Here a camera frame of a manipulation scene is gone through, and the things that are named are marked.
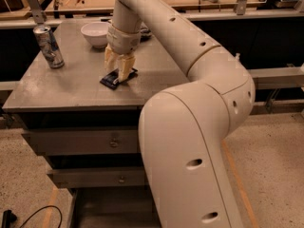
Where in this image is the grey drawer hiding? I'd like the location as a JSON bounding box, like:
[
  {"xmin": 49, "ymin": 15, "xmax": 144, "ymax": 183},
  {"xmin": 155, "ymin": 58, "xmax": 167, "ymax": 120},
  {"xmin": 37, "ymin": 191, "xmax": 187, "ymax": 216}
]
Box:
[
  {"xmin": 22, "ymin": 128, "xmax": 139, "ymax": 156},
  {"xmin": 66, "ymin": 186, "xmax": 162, "ymax": 228},
  {"xmin": 47, "ymin": 167, "xmax": 146, "ymax": 189}
]

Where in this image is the grey bottom drawer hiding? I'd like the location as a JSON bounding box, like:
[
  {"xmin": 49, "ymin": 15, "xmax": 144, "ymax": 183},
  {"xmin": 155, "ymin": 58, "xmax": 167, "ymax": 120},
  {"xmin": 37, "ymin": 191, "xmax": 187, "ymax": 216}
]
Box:
[{"xmin": 66, "ymin": 186, "xmax": 162, "ymax": 228}]

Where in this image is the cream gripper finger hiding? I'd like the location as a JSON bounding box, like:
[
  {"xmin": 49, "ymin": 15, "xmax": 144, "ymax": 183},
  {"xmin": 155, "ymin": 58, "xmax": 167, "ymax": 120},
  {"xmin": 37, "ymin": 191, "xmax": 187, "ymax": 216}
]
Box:
[
  {"xmin": 118, "ymin": 53, "xmax": 135, "ymax": 83},
  {"xmin": 104, "ymin": 45, "xmax": 118, "ymax": 73}
]

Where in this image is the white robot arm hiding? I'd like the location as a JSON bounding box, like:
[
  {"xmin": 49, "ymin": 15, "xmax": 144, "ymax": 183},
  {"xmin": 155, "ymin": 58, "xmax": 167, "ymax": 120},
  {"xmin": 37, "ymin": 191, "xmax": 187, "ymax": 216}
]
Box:
[{"xmin": 105, "ymin": 0, "xmax": 256, "ymax": 228}]

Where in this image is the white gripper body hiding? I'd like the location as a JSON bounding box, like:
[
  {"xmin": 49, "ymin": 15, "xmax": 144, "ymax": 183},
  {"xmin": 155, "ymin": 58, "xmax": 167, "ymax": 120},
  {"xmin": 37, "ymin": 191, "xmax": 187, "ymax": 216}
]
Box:
[{"xmin": 106, "ymin": 25, "xmax": 141, "ymax": 54}]

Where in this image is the grey drawer cabinet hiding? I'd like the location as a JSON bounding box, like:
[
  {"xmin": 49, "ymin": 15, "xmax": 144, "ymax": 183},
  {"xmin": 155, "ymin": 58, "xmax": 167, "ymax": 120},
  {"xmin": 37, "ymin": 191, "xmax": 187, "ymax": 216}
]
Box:
[{"xmin": 1, "ymin": 17, "xmax": 191, "ymax": 228}]

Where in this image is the black plug block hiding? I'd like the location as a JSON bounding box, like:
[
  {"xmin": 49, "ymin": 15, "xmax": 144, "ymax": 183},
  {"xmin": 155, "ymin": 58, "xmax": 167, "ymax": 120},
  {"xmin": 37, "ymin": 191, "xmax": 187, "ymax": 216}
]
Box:
[{"xmin": 1, "ymin": 210, "xmax": 17, "ymax": 228}]

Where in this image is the white ceramic bowl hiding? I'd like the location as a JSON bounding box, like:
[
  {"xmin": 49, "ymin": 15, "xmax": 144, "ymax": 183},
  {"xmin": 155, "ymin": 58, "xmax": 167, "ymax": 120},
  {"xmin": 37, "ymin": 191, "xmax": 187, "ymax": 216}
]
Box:
[{"xmin": 81, "ymin": 22, "xmax": 109, "ymax": 48}]

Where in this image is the grey top drawer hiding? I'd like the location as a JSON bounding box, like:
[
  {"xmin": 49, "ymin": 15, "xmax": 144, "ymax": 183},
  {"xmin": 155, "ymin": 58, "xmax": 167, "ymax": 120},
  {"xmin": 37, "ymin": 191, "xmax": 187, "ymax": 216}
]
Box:
[{"xmin": 22, "ymin": 128, "xmax": 139, "ymax": 156}]

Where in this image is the black cable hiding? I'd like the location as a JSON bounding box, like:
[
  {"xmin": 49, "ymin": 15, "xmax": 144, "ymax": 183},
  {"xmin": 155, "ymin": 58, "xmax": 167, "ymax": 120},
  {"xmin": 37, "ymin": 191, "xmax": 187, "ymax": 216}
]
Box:
[{"xmin": 18, "ymin": 204, "xmax": 64, "ymax": 228}]

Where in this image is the clear sanitizer bottle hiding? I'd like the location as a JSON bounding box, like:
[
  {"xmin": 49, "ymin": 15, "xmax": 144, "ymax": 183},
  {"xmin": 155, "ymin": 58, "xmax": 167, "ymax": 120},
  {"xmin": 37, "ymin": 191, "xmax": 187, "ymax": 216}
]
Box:
[{"xmin": 235, "ymin": 53, "xmax": 240, "ymax": 61}]

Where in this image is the grey middle drawer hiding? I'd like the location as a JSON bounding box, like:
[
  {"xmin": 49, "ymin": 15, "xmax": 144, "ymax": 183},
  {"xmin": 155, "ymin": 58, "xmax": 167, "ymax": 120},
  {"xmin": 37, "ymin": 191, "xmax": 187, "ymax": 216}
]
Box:
[{"xmin": 47, "ymin": 167, "xmax": 146, "ymax": 189}]

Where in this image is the blue rxbar blueberry wrapper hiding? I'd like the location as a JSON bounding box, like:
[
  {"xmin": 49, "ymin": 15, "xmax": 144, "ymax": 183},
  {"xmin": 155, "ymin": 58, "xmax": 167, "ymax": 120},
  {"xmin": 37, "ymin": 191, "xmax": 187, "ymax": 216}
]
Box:
[{"xmin": 100, "ymin": 68, "xmax": 138, "ymax": 90}]

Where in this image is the silver blue drink can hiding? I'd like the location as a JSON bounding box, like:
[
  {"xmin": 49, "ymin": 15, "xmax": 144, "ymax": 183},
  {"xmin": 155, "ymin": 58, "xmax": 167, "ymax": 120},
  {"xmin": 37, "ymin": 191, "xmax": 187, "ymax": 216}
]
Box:
[{"xmin": 33, "ymin": 25, "xmax": 65, "ymax": 68}]

